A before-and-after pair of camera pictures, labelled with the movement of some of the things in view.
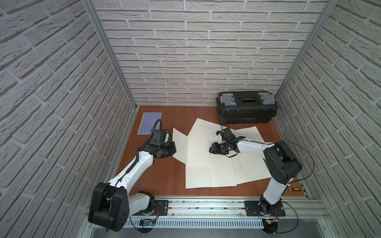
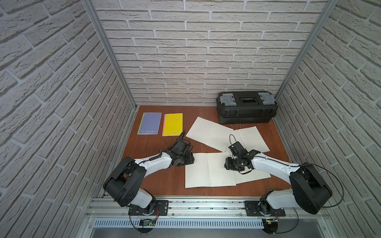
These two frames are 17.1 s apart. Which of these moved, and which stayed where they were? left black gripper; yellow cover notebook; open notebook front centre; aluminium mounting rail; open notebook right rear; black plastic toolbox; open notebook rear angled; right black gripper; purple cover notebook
Moved: right black gripper; left black gripper; yellow cover notebook
Stayed: open notebook right rear; open notebook front centre; aluminium mounting rail; purple cover notebook; black plastic toolbox; open notebook rear angled
